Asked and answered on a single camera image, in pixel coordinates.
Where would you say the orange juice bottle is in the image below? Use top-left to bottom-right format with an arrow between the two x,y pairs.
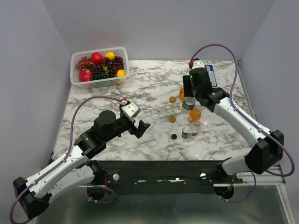
188,107 -> 201,123
179,88 -> 185,102

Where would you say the gold bottle cap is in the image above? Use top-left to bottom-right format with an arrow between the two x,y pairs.
169,115 -> 176,123
169,96 -> 176,103

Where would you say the small black bottle cap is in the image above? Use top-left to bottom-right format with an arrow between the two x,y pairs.
171,134 -> 177,140

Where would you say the clear bottle black cap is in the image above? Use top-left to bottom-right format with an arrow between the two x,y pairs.
181,120 -> 201,139

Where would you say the clear bottle green label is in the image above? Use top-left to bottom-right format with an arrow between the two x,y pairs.
182,97 -> 196,110

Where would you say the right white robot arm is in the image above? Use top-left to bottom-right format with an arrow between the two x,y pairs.
183,68 -> 284,183

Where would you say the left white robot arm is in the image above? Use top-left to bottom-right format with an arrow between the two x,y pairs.
13,103 -> 150,219

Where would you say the blue white box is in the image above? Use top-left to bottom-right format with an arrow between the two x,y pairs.
205,64 -> 217,88

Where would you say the yellow lemon front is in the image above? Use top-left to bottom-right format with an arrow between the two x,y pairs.
116,70 -> 126,77

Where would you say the yellow lemon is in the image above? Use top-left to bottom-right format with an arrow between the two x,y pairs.
105,52 -> 115,60
116,70 -> 126,77

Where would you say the black grape bunch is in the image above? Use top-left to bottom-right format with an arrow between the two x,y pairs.
92,70 -> 109,80

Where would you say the dark red grape bunch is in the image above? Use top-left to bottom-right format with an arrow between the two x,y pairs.
88,56 -> 124,78

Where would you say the pink dragon fruit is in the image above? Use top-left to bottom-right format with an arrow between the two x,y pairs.
78,69 -> 93,82

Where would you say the yellow lemon back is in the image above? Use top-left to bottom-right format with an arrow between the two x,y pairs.
105,52 -> 115,60

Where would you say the red apple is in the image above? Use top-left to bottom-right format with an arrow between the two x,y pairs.
91,52 -> 103,63

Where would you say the white plastic fruit basket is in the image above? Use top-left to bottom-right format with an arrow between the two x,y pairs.
70,47 -> 129,89

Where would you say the red grape bunch left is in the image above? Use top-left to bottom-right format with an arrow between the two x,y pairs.
75,56 -> 91,71

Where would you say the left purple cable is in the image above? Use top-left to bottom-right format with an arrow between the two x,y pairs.
9,96 -> 127,224

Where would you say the purple cable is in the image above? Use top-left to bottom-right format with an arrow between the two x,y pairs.
190,43 -> 295,203
9,96 -> 127,224

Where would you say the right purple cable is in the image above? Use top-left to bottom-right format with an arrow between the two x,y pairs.
190,43 -> 295,203

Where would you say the black aluminium base frame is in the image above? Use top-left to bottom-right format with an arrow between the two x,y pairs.
41,160 -> 287,196

